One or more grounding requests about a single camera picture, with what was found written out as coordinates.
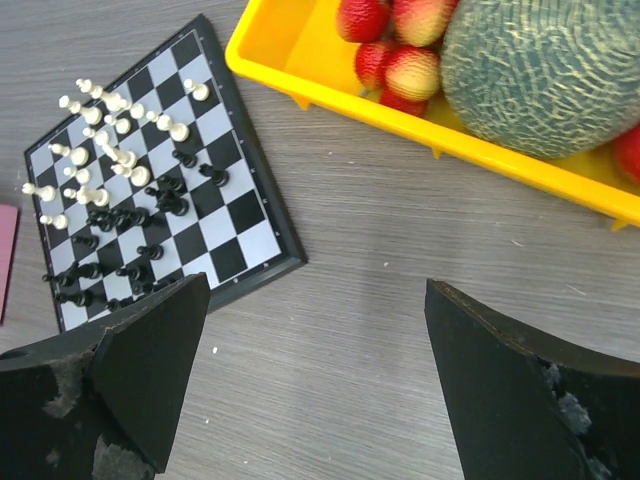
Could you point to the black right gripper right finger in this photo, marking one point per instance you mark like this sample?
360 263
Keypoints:
504 417

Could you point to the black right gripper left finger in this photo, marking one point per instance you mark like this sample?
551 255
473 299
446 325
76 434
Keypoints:
141 368

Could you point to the white chess pawn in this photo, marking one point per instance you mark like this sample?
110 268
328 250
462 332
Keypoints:
199 91

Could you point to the black white chess board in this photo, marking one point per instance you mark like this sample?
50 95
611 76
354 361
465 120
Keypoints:
131 212

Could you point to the black chess piece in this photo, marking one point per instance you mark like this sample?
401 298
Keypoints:
219 177

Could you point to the white chess piece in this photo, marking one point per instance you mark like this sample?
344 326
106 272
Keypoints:
178 132

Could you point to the pink plastic box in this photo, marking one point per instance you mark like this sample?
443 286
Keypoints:
9 220

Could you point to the green netted melon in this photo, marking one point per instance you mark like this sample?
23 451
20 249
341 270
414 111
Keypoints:
548 79

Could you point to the yellow plastic fruit tray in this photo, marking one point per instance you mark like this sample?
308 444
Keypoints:
293 47

